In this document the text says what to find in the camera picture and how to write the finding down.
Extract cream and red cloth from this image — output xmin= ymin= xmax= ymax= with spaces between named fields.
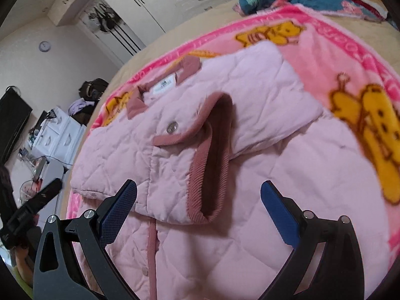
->
xmin=340 ymin=0 xmax=389 ymax=23

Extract small electric fan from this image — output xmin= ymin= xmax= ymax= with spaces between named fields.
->
xmin=19 ymin=179 xmax=43 ymax=202

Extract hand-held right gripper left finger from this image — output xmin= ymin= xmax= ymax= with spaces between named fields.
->
xmin=33 ymin=179 xmax=138 ymax=300

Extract black television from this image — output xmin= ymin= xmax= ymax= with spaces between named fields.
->
xmin=0 ymin=87 xmax=34 ymax=164

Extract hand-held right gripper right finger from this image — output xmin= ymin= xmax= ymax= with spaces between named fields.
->
xmin=259 ymin=180 xmax=366 ymax=300

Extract pink printed blanket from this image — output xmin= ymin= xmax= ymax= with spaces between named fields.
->
xmin=65 ymin=1 xmax=400 ymax=221

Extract purple clothes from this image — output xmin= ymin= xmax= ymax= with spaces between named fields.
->
xmin=68 ymin=98 xmax=96 ymax=116

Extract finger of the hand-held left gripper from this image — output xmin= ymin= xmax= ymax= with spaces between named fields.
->
xmin=23 ymin=178 xmax=63 ymax=216

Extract white drawer cabinet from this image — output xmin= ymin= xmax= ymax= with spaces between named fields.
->
xmin=32 ymin=106 xmax=87 ymax=165

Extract bed with beige sheet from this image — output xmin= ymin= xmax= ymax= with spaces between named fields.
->
xmin=61 ymin=0 xmax=400 ymax=226

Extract hanging bags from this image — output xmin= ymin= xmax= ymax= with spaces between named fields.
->
xmin=85 ymin=4 xmax=142 ymax=54

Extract low white cabinet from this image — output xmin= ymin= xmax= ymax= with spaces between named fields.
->
xmin=40 ymin=155 xmax=71 ymax=223

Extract pink quilted jacket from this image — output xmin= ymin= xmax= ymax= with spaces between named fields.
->
xmin=70 ymin=40 xmax=396 ymax=300

